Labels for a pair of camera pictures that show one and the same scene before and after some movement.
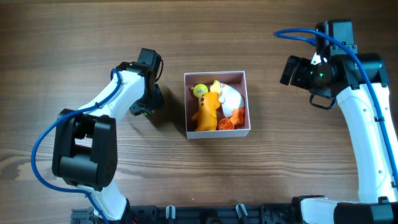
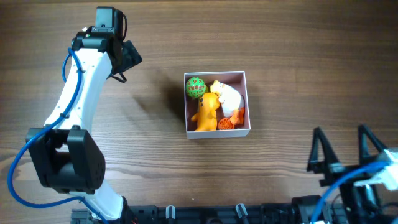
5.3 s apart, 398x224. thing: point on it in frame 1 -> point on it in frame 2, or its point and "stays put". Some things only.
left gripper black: x=148 y=104 -> x=132 y=57
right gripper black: x=288 y=70 -> x=347 y=168
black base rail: x=256 y=213 stays put
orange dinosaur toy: x=206 y=116 stays put
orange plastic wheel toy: x=226 y=124 stays put
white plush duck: x=232 y=102 stays put
